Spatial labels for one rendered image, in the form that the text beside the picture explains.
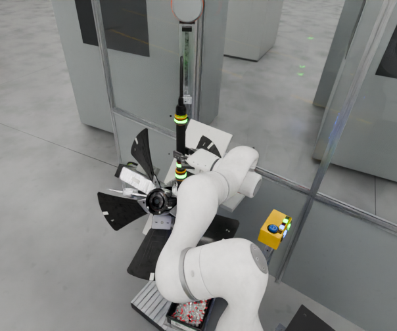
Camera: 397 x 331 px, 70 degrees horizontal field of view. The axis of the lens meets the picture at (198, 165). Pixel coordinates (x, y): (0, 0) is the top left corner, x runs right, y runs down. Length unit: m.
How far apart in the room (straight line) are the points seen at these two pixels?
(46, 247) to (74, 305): 0.63
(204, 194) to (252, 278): 0.18
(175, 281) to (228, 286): 0.10
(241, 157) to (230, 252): 0.39
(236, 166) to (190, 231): 0.31
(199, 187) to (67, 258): 2.22
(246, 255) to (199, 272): 0.09
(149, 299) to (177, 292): 1.72
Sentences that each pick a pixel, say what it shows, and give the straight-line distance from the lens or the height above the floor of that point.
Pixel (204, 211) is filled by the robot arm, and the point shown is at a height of 1.70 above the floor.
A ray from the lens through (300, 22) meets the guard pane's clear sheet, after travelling 1.49.
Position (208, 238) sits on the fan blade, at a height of 1.17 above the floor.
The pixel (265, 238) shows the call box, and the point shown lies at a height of 1.03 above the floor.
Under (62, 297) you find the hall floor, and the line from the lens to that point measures 2.55.
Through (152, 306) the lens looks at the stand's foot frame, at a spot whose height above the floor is 0.08.
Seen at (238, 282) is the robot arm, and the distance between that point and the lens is 0.54.
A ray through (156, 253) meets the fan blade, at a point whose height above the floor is 1.02.
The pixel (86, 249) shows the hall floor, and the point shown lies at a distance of 2.74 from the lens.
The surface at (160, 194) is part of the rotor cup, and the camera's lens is 1.27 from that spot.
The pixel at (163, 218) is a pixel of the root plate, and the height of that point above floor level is 1.12.
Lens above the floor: 2.13
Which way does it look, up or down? 38 degrees down
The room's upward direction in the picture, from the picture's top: 3 degrees clockwise
